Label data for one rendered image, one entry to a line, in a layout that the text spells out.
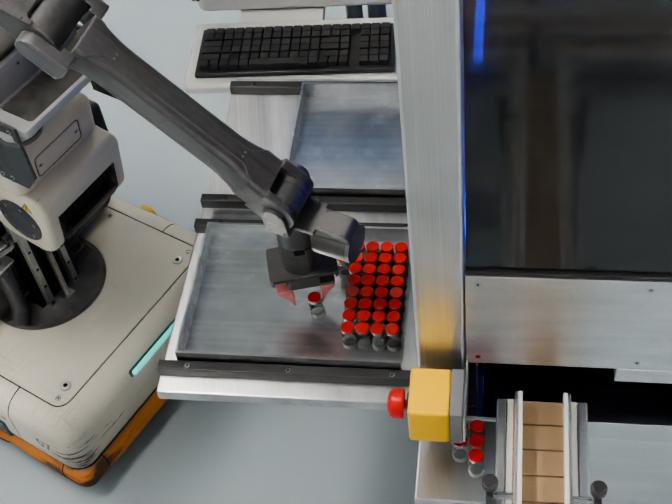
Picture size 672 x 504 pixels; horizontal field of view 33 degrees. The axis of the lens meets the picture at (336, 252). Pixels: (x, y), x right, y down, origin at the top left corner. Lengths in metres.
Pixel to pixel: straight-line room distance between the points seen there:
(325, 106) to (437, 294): 0.74
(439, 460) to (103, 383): 1.09
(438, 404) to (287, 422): 1.25
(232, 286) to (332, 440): 0.91
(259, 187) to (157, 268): 1.20
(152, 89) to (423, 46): 0.45
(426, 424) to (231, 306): 0.44
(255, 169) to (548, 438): 0.54
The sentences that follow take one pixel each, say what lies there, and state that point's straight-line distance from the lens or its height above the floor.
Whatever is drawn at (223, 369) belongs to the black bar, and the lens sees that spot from 1.69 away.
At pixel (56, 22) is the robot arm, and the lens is 1.42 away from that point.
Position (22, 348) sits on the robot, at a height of 0.28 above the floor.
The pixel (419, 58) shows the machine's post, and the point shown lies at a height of 1.55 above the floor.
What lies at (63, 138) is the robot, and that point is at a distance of 2.17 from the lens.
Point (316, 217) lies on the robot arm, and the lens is 1.54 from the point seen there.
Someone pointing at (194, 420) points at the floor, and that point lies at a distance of 2.73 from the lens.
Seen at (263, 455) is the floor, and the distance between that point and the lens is 2.65.
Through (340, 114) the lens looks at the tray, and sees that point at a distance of 2.04.
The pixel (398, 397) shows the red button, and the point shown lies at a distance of 1.49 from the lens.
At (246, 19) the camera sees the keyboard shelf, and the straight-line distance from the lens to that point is 2.41.
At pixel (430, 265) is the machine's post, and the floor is 1.22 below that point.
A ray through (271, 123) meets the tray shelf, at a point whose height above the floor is 0.88.
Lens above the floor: 2.28
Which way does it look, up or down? 50 degrees down
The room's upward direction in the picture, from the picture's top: 9 degrees counter-clockwise
